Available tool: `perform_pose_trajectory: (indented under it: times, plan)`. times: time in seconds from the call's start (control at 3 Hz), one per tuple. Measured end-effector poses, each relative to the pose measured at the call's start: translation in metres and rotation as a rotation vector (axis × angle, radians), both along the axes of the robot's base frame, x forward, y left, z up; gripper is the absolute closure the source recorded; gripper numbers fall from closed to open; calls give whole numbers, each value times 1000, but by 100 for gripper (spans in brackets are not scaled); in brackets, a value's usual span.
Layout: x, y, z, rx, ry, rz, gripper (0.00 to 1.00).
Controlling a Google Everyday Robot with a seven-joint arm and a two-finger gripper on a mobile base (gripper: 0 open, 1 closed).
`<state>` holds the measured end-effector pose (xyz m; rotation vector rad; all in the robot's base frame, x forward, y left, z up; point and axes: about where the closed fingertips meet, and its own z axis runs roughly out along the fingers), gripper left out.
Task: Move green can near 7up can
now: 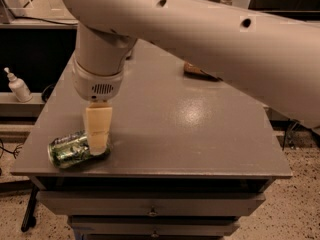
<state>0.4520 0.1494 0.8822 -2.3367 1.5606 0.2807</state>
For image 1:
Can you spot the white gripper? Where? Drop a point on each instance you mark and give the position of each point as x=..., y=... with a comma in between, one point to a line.
x=97, y=85

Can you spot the green soda can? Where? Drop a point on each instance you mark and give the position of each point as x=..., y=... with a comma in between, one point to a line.
x=72, y=149

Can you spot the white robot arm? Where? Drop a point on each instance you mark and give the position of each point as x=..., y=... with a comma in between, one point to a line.
x=273, y=59

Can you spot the orange soda can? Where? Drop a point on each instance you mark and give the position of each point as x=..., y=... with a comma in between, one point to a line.
x=195, y=71

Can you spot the white pump bottle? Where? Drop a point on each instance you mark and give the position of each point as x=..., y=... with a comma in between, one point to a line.
x=18, y=87

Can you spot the grey top drawer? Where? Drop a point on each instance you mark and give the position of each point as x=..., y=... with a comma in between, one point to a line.
x=150, y=204

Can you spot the grey drawer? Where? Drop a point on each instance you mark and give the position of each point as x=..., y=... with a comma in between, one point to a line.
x=157, y=226
x=150, y=204

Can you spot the black table leg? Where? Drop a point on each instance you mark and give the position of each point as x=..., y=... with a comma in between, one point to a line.
x=29, y=220

